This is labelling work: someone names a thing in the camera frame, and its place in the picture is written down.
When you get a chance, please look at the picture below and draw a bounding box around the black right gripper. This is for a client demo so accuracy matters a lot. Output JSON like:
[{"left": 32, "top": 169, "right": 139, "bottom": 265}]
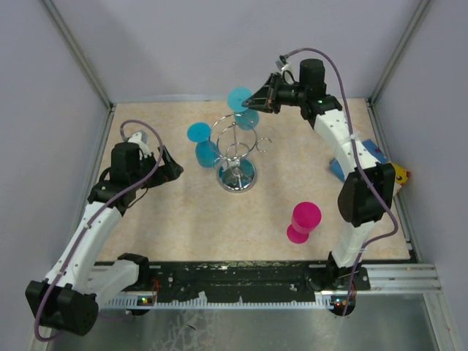
[{"left": 241, "top": 72, "right": 306, "bottom": 115}]

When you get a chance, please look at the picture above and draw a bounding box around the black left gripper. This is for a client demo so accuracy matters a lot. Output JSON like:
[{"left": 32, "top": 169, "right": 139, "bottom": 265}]
[{"left": 131, "top": 146, "right": 184, "bottom": 189}]

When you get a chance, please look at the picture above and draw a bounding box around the blue wine glass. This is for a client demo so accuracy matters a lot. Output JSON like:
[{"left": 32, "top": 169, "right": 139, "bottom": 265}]
[
  {"left": 186, "top": 122, "right": 217, "bottom": 168},
  {"left": 227, "top": 86, "right": 260, "bottom": 130}
]

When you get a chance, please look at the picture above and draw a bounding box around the pink wine glass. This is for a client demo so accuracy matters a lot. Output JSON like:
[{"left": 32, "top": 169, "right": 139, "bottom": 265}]
[{"left": 287, "top": 202, "right": 322, "bottom": 244}]

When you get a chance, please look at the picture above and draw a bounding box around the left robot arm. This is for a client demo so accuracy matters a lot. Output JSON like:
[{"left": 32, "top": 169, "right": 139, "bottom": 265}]
[{"left": 25, "top": 141, "right": 184, "bottom": 341}]

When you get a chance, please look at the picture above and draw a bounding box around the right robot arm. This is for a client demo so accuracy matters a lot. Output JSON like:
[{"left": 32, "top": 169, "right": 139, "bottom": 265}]
[{"left": 242, "top": 56, "right": 396, "bottom": 290}]

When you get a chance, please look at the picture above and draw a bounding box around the chrome wine glass rack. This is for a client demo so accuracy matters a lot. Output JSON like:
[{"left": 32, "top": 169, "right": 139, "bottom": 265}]
[{"left": 208, "top": 113, "right": 272, "bottom": 193}]

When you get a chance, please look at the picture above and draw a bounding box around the blue Pikachu cloth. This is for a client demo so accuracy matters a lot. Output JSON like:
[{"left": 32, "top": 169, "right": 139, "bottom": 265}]
[{"left": 328, "top": 138, "right": 412, "bottom": 195}]

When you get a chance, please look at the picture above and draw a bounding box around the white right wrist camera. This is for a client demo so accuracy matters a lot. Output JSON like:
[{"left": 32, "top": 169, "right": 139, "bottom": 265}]
[{"left": 276, "top": 55, "right": 294, "bottom": 82}]

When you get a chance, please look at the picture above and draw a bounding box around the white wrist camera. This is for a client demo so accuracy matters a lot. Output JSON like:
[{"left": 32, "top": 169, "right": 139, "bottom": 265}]
[
  {"left": 276, "top": 55, "right": 294, "bottom": 82},
  {"left": 127, "top": 130, "right": 151, "bottom": 156}
]

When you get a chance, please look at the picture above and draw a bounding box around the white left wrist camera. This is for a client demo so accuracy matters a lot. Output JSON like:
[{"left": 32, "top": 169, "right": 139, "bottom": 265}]
[{"left": 127, "top": 130, "right": 151, "bottom": 156}]

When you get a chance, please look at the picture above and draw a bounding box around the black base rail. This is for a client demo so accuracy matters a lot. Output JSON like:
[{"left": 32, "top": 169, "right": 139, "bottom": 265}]
[{"left": 137, "top": 260, "right": 370, "bottom": 303}]

